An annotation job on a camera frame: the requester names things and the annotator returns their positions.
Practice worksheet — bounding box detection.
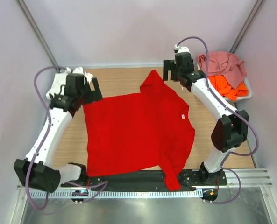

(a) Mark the red t shirt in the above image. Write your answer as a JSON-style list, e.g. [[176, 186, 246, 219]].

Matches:
[[83, 70, 195, 191]]

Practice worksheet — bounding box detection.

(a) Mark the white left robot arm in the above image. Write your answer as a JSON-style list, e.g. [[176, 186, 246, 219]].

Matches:
[[14, 69, 102, 193]]

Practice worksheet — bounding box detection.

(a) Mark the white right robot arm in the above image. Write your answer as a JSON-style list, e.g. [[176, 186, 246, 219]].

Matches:
[[163, 50, 249, 185]]

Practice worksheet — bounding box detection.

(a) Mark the folded white printed t shirt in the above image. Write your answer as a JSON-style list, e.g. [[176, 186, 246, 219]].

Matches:
[[46, 70, 93, 100]]

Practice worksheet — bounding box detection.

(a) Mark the orange t shirt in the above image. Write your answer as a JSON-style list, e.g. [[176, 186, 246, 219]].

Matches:
[[209, 75, 249, 101]]

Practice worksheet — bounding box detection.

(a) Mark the pink t shirt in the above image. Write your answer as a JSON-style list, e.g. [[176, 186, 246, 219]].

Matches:
[[208, 51, 246, 88]]

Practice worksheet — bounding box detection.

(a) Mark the white plastic tray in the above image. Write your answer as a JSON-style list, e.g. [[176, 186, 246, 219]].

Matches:
[[196, 54, 249, 101]]

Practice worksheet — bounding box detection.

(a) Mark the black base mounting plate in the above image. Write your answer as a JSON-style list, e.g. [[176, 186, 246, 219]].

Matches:
[[73, 169, 227, 192]]

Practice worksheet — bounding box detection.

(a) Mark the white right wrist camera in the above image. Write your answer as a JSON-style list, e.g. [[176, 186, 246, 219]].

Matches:
[[173, 44, 190, 54]]

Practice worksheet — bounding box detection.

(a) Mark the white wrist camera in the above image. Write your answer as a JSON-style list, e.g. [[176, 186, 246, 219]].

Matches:
[[173, 44, 190, 54], [64, 67, 85, 75]]

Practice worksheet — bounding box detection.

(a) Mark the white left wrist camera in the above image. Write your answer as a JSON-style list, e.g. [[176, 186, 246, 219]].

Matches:
[[64, 67, 85, 75]]

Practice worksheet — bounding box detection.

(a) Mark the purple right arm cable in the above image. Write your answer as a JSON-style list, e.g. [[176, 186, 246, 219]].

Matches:
[[177, 36, 260, 205]]

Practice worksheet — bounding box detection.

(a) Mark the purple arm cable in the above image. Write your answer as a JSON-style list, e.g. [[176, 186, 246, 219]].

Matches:
[[177, 36, 260, 205], [26, 66, 108, 210]]

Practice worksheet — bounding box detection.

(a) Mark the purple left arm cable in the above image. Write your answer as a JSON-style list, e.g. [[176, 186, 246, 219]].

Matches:
[[26, 66, 108, 210]]

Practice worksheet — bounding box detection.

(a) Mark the aluminium right frame post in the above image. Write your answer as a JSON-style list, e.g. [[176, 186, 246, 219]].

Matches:
[[229, 0, 266, 53]]

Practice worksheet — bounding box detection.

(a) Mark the aluminium frame post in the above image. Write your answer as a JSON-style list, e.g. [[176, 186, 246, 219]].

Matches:
[[15, 0, 59, 67], [229, 0, 266, 53]]

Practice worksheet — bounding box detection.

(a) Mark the aluminium left frame post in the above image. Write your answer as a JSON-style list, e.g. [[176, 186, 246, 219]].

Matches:
[[15, 0, 59, 67]]

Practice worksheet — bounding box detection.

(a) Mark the slotted grey cable duct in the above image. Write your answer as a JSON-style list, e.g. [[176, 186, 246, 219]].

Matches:
[[27, 189, 203, 199]]

